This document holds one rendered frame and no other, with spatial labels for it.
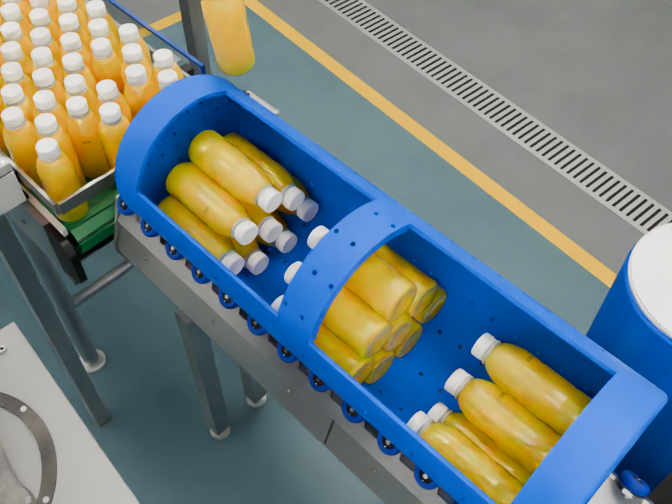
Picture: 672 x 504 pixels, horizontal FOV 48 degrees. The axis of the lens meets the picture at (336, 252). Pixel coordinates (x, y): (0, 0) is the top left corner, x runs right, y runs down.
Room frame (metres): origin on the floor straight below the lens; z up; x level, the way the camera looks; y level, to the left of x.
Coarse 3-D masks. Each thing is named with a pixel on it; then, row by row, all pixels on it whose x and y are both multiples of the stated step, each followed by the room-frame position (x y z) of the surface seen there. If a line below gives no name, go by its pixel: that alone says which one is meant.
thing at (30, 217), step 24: (24, 216) 1.01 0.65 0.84; (48, 216) 0.96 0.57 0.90; (24, 240) 1.11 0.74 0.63; (48, 240) 0.94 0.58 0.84; (48, 264) 1.12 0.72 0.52; (72, 264) 0.88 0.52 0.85; (120, 264) 1.28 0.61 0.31; (48, 288) 1.11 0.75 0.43; (96, 288) 1.19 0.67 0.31; (72, 312) 1.12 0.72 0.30; (72, 336) 1.11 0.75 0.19; (96, 360) 1.13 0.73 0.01
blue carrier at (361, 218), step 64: (128, 128) 0.90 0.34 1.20; (192, 128) 0.98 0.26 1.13; (256, 128) 1.03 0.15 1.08; (128, 192) 0.84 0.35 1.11; (320, 192) 0.90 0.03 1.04; (384, 192) 0.78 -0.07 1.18; (192, 256) 0.72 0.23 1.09; (320, 256) 0.63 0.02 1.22; (448, 256) 0.64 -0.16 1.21; (256, 320) 0.62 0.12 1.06; (320, 320) 0.56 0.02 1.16; (448, 320) 0.66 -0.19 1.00; (512, 320) 0.62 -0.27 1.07; (384, 384) 0.57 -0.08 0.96; (576, 384) 0.53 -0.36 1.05; (640, 384) 0.44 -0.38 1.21; (576, 448) 0.35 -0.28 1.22
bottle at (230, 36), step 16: (208, 0) 1.01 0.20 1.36; (224, 0) 1.00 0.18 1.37; (240, 0) 1.02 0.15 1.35; (208, 16) 1.00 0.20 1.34; (224, 16) 0.99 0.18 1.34; (240, 16) 1.01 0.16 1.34; (208, 32) 1.02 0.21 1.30; (224, 32) 1.00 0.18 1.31; (240, 32) 1.01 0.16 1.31; (224, 48) 1.00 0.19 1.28; (240, 48) 1.01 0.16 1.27; (224, 64) 1.01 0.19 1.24; (240, 64) 1.01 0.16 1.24
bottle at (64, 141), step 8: (56, 128) 1.04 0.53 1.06; (40, 136) 1.03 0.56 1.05; (48, 136) 1.02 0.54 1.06; (56, 136) 1.03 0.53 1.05; (64, 136) 1.04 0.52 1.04; (64, 144) 1.03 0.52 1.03; (72, 144) 1.05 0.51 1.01; (72, 152) 1.04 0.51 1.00; (72, 160) 1.03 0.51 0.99; (80, 168) 1.04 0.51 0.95; (80, 176) 1.03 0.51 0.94
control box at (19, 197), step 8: (0, 160) 0.92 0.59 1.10; (0, 168) 0.90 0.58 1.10; (8, 168) 0.91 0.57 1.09; (0, 176) 0.90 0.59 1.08; (8, 176) 0.90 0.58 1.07; (0, 184) 0.89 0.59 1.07; (8, 184) 0.90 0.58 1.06; (16, 184) 0.91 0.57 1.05; (0, 192) 0.89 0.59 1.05; (8, 192) 0.90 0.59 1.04; (16, 192) 0.90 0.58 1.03; (0, 200) 0.88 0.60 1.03; (8, 200) 0.89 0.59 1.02; (16, 200) 0.90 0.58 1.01; (24, 200) 0.91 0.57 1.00; (0, 208) 0.88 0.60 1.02; (8, 208) 0.89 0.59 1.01
